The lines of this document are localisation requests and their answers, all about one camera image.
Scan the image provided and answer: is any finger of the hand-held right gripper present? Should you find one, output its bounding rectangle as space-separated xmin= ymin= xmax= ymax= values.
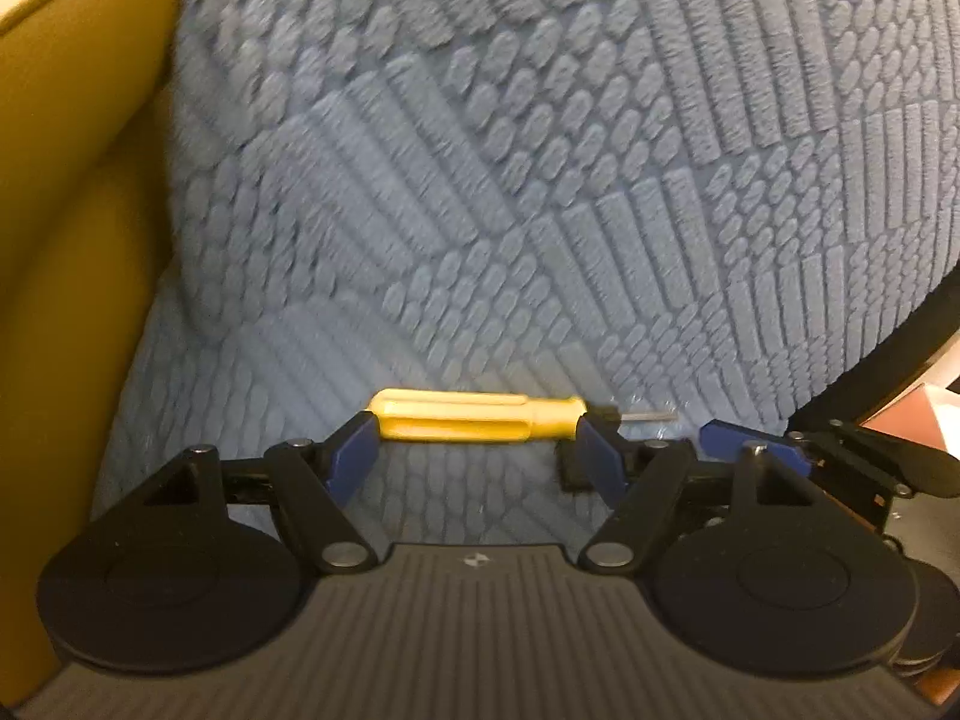
xmin=831 ymin=418 xmax=960 ymax=497
xmin=700 ymin=420 xmax=833 ymax=475

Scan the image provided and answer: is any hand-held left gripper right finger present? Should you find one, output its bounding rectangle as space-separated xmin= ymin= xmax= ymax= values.
xmin=559 ymin=418 xmax=878 ymax=571

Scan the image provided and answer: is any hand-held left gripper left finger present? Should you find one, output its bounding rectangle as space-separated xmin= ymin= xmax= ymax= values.
xmin=90 ymin=412 xmax=380 ymax=575

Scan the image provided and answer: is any blue textured mat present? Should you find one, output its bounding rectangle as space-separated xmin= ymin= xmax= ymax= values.
xmin=90 ymin=0 xmax=960 ymax=541

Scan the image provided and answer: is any mustard yellow sofa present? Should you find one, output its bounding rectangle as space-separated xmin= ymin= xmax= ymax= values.
xmin=0 ymin=0 xmax=197 ymax=698

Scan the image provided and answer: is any yellow screwdriver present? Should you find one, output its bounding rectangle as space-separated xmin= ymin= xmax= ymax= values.
xmin=365 ymin=388 xmax=680 ymax=442

